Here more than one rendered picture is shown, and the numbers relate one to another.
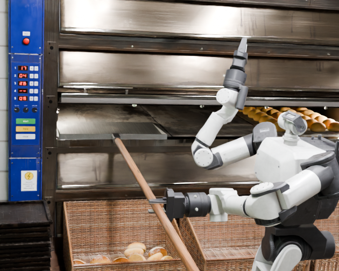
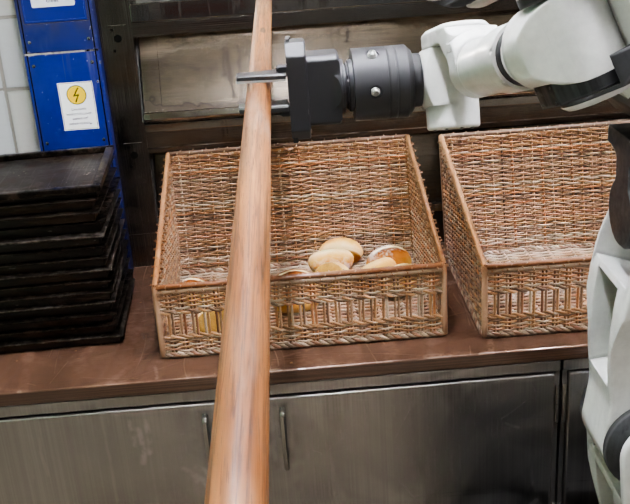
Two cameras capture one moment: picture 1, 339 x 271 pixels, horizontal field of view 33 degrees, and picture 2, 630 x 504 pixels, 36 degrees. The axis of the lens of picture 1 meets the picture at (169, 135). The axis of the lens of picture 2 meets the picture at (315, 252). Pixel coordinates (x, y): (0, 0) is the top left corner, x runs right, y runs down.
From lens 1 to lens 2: 0.99 m
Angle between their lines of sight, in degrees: 16
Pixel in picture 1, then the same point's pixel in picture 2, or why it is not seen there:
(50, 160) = (122, 56)
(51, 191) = (137, 130)
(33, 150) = (75, 33)
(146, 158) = (350, 38)
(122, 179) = not seen: hidden behind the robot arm
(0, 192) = (24, 138)
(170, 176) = not seen: hidden behind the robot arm
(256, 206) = (533, 41)
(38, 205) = (92, 158)
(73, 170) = (178, 77)
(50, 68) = not seen: outside the picture
